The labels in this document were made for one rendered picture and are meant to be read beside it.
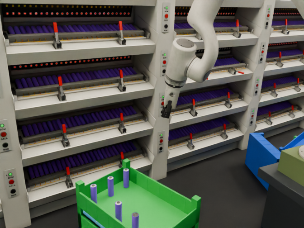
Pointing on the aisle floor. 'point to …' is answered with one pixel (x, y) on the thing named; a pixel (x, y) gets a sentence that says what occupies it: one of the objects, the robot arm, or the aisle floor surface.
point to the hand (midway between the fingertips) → (166, 110)
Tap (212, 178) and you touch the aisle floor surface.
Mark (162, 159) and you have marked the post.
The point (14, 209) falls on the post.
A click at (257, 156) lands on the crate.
